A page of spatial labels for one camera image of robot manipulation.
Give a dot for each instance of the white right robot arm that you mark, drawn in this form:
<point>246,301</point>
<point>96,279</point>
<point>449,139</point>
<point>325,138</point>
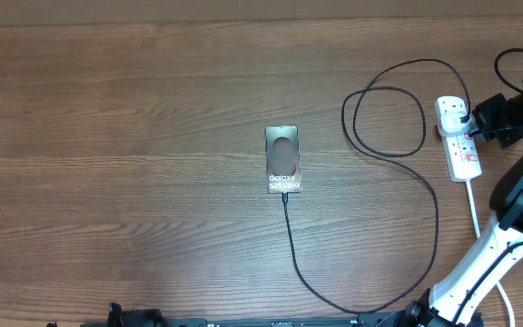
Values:
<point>453,301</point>

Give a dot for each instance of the white charger plug adapter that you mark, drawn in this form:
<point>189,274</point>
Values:
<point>451,124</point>

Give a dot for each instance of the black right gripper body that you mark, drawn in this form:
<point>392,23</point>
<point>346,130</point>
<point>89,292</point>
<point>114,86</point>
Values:
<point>506,118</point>

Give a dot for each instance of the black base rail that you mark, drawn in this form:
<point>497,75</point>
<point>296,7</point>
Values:
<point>366,320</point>

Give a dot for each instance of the white power strip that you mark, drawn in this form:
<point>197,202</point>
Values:
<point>460,151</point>

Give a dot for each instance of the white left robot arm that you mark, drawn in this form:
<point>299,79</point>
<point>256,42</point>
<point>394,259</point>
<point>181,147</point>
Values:
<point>117,317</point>

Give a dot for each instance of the Galaxy S25 Ultra smartphone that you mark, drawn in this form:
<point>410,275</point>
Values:
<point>283,159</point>

